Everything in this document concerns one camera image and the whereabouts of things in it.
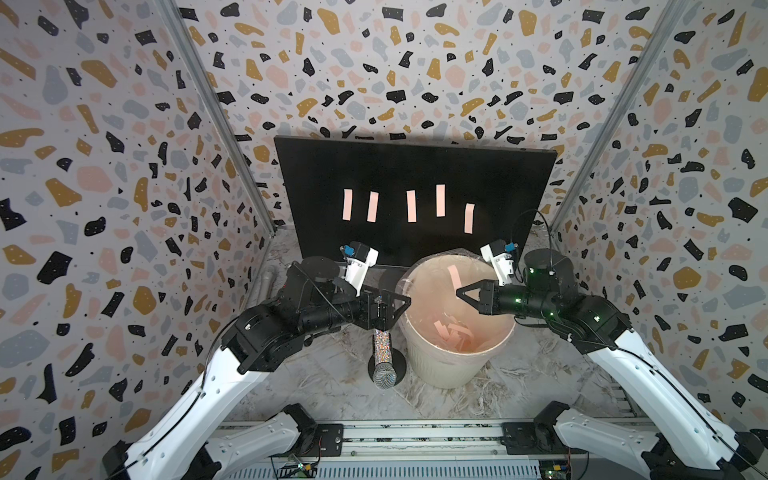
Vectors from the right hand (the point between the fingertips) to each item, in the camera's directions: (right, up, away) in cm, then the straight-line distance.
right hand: (458, 294), depth 63 cm
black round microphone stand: (-13, -23, +25) cm, 37 cm away
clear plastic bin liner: (-6, +2, +13) cm, 14 cm away
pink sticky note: (0, +3, +2) cm, 4 cm away
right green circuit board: (+24, -43, +9) cm, 50 cm away
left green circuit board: (-37, -44, +9) cm, 58 cm away
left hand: (-13, 0, -5) cm, 14 cm away
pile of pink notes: (+3, -14, +21) cm, 26 cm away
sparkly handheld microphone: (-16, -17, +1) cm, 23 cm away
